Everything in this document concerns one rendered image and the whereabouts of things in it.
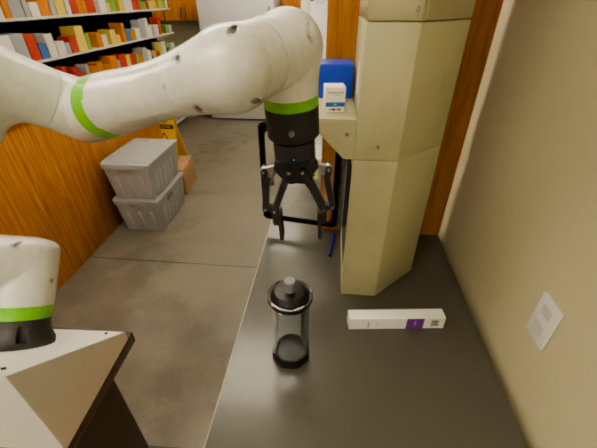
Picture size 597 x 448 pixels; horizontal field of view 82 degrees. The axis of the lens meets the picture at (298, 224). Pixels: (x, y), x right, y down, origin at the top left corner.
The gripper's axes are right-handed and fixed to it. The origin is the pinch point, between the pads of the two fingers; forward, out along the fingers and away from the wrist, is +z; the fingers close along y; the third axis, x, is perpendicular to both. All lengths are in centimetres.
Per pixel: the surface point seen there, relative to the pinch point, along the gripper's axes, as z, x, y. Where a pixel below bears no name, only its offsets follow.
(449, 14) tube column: -34, -29, -33
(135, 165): 75, -177, 138
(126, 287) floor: 135, -105, 136
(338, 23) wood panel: -29, -60, -12
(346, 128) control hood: -12.6, -21.2, -11.4
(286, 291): 14.9, 5.3, 3.9
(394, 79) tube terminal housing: -23.2, -21.4, -21.6
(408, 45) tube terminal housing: -29.7, -21.8, -23.7
